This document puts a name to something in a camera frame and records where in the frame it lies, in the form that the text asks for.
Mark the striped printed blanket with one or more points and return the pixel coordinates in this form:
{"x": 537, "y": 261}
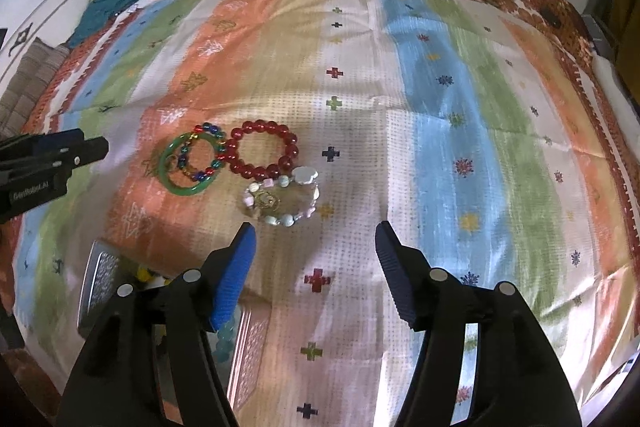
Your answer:
{"x": 350, "y": 107}

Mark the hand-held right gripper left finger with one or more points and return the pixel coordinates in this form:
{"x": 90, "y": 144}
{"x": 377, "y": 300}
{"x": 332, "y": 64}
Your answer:
{"x": 234, "y": 276}

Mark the green jade bangle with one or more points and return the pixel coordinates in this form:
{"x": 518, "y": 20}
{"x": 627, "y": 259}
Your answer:
{"x": 176, "y": 177}

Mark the silver patterned jewelry box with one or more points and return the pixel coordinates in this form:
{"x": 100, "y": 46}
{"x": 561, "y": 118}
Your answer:
{"x": 100, "y": 287}

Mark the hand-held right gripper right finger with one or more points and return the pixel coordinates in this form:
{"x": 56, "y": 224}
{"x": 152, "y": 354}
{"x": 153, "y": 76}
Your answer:
{"x": 396, "y": 274}

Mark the grey woven cushion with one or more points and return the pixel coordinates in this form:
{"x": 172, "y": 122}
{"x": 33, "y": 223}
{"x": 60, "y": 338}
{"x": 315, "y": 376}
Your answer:
{"x": 25, "y": 82}

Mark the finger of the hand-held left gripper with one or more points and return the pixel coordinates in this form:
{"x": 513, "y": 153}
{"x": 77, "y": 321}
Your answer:
{"x": 80, "y": 151}

